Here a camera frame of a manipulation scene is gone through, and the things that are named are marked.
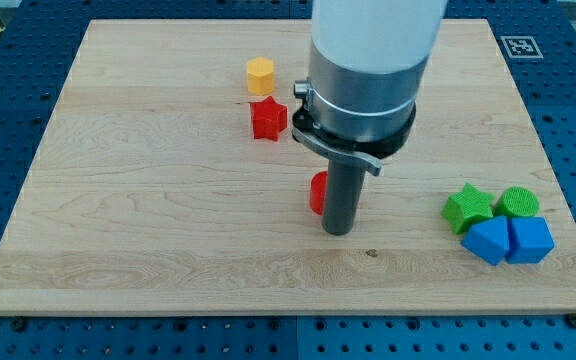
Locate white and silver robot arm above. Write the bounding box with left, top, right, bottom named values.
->
left=306, top=0, right=447, bottom=142

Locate blue cube block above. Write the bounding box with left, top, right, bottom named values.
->
left=506, top=217, right=555, bottom=264

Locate green star block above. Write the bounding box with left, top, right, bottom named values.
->
left=440, top=182, right=494, bottom=235

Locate red star block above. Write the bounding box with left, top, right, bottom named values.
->
left=249, top=96, right=288, bottom=142

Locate red cylinder block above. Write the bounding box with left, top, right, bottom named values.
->
left=309, top=171, right=328, bottom=215

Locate green cylinder block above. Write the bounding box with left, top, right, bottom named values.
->
left=493, top=186, right=540, bottom=218

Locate light wooden board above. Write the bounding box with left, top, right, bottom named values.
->
left=0, top=20, right=576, bottom=317

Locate yellow hexagon block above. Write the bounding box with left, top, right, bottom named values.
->
left=246, top=57, right=275, bottom=96

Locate blue triangular block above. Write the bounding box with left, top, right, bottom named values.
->
left=461, top=216, right=510, bottom=266

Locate white fiducial marker tag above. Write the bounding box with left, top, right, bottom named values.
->
left=501, top=35, right=543, bottom=59

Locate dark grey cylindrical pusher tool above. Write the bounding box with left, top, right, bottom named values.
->
left=322, top=160, right=365, bottom=236

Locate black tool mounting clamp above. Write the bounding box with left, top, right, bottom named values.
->
left=291, top=106, right=416, bottom=176

